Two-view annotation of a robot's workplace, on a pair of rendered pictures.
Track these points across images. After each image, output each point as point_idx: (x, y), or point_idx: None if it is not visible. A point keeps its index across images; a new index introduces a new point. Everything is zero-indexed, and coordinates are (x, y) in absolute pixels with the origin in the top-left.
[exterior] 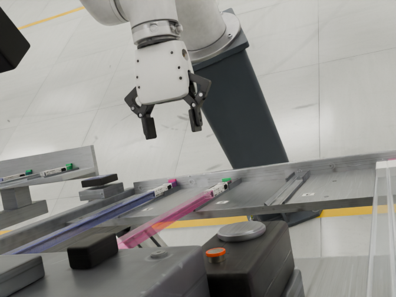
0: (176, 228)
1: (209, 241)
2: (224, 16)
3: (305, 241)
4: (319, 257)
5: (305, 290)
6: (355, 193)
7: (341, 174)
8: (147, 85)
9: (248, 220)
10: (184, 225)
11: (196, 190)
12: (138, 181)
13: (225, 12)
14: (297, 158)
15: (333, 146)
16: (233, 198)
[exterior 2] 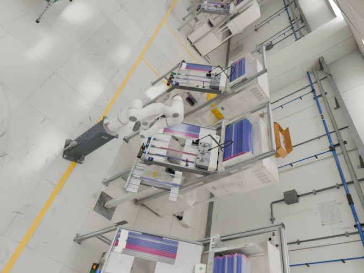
0: (64, 183)
1: (195, 142)
2: (109, 119)
3: (90, 154)
4: (186, 141)
5: (190, 142)
6: (168, 136)
7: (156, 135)
8: (146, 142)
9: (77, 162)
10: (65, 180)
11: (151, 149)
12: (145, 156)
13: (104, 117)
14: (63, 137)
15: (66, 128)
16: (162, 145)
